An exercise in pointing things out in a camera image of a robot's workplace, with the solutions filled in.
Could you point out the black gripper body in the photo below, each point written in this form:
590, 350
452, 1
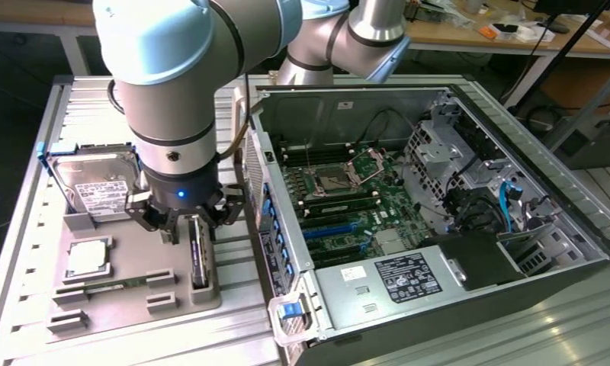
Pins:
183, 190

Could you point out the graphics card with black fan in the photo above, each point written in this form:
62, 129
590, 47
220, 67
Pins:
199, 259

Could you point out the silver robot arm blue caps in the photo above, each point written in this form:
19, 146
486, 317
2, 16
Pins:
172, 114

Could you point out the hard disk in blue caddy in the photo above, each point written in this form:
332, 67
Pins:
91, 183

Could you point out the grey parts rack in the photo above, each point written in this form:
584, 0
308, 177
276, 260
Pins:
132, 267

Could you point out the silver CPU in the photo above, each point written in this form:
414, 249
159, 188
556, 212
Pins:
87, 259

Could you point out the green RAM stick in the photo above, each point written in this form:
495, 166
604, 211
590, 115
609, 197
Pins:
118, 284

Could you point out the socket locking lever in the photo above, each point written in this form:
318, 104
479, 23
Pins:
310, 156

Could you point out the black RAM stick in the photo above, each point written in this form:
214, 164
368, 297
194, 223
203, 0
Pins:
336, 207

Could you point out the long blue expansion slot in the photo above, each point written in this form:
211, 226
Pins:
331, 231

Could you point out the CPU socket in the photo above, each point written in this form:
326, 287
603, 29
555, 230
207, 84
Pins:
331, 179

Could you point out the metal socket cover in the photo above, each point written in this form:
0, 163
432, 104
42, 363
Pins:
368, 165

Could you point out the clear case latch blue tab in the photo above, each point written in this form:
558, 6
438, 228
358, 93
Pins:
290, 310

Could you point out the green motherboard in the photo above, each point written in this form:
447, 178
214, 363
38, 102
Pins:
387, 213

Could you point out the grey power supply unit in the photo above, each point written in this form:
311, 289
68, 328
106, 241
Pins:
336, 301

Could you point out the silver chipset heat sink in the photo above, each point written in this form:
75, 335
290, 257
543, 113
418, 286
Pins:
390, 242

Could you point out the perforated metal disk bay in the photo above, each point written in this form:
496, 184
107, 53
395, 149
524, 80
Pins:
430, 152

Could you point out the open black PC case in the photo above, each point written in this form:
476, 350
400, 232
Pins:
438, 335

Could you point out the grey slotted disk bay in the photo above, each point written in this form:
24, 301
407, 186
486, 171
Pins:
534, 255

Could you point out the dark grey floor cabinet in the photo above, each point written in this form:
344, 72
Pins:
606, 148

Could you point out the black tripod pole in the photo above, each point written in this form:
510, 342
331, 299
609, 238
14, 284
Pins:
572, 38

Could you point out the black monitor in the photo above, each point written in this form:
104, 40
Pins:
564, 5

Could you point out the grey case latch bracket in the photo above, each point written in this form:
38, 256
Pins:
255, 101

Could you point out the wooden desk white frame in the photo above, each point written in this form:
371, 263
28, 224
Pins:
488, 42

